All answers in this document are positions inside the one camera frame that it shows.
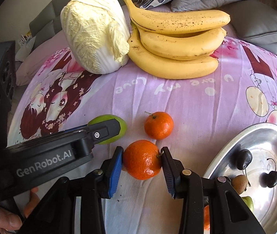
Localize top spotted banana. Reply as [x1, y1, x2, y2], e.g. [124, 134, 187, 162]
[123, 0, 231, 34]

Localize dark cherry long stem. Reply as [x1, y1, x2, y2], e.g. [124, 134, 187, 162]
[264, 158, 277, 188]

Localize napa cabbage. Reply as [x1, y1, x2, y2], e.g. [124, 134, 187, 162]
[60, 0, 130, 74]

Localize large mandarin orange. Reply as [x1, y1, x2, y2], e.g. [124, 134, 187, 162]
[204, 205, 210, 231]

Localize pink cartoon print bedsheet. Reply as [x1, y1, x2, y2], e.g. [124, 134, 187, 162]
[8, 37, 277, 179]

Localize person left hand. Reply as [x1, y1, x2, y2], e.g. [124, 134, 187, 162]
[0, 187, 40, 233]

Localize dark cherry with stem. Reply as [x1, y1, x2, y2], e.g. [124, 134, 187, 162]
[235, 149, 253, 175]

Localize small mandarin orange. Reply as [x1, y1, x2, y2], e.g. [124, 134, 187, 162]
[144, 112, 174, 140]

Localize grey sofa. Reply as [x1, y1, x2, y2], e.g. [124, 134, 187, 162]
[28, 0, 154, 52]

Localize stainless steel bowl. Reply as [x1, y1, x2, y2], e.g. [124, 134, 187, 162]
[204, 123, 277, 233]

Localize green mango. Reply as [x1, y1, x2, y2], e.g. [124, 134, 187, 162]
[241, 196, 254, 212]
[88, 114, 127, 144]

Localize brown kiwi berry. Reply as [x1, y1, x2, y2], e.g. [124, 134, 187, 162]
[231, 174, 248, 194]

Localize medium mandarin orange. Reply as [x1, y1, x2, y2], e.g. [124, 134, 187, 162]
[123, 140, 162, 180]

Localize bottom banana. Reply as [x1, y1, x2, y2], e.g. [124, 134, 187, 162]
[128, 24, 219, 79]

